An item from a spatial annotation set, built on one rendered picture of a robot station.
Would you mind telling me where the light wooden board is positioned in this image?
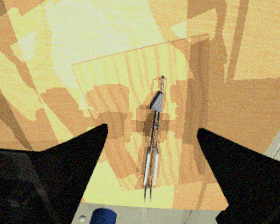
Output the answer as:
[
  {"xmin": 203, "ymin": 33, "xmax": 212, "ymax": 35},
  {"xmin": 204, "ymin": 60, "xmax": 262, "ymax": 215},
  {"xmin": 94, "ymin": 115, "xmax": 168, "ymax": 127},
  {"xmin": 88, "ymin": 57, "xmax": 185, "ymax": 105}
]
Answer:
[{"xmin": 72, "ymin": 34, "xmax": 209, "ymax": 191}]

